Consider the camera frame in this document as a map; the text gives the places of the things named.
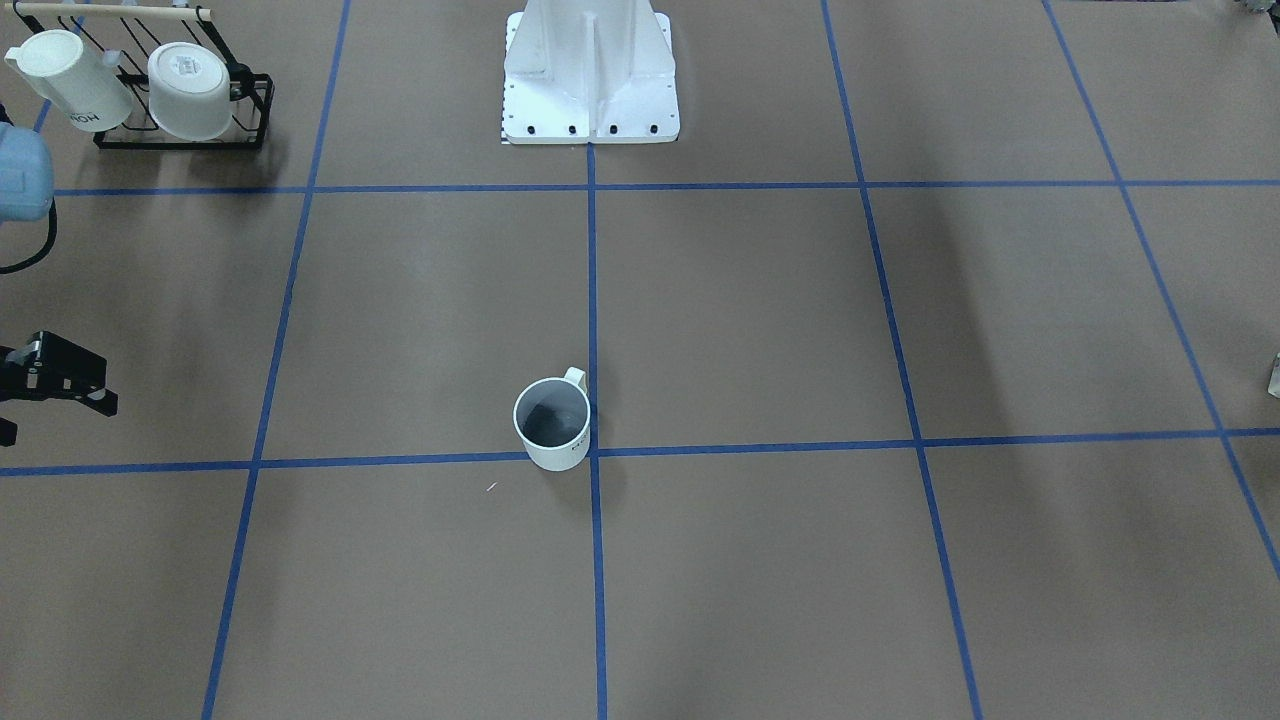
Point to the white mug on rack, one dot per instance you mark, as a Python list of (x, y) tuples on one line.
[(189, 91), (58, 66)]

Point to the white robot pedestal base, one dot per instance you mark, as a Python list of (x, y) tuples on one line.
[(579, 72)]

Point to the white mug on rack upper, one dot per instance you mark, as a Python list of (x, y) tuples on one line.
[(58, 66)]

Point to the white mug on rack lower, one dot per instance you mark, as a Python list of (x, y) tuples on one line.
[(189, 91)]

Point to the white mug with grey interior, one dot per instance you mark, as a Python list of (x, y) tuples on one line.
[(552, 418)]

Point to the black wire mug rack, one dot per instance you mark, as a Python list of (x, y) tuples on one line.
[(141, 75)]

